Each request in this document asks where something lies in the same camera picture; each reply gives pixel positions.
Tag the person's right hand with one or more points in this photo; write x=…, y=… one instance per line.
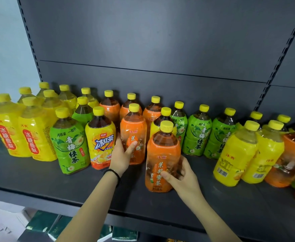
x=187, y=183

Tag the person's left hand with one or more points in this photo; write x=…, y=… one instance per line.
x=119, y=160

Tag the person's right thumb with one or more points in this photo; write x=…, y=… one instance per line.
x=168, y=175

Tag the person's left thumb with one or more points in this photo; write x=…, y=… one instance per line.
x=132, y=147

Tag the orange label tea bottle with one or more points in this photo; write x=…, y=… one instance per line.
x=133, y=123
x=162, y=153
x=125, y=108
x=288, y=158
x=110, y=108
x=150, y=112

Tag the person's right forearm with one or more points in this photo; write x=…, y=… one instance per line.
x=213, y=221

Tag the person's left forearm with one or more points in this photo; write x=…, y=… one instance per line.
x=92, y=211

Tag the yellow red label tea bottle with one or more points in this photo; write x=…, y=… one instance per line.
x=100, y=141
x=155, y=127

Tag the black wrist band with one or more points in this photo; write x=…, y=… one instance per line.
x=115, y=173

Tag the green label tea bottle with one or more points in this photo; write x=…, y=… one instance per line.
x=180, y=123
x=69, y=146
x=83, y=114
x=219, y=136
x=198, y=133

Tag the yellow label drink bottle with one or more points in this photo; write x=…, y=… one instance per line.
x=234, y=156
x=264, y=153

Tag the dark green packet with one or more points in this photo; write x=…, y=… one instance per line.
x=124, y=234
x=59, y=228
x=41, y=221
x=105, y=231

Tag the black metal shelf board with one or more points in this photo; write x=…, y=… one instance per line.
x=61, y=189

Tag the black shelf back panel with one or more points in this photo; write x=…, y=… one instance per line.
x=150, y=42

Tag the cluster of yellow juice bottles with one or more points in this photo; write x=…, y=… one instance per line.
x=7, y=123

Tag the white box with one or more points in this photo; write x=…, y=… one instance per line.
x=1, y=224

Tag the black perforated shelf upright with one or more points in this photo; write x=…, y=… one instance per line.
x=280, y=60
x=28, y=35

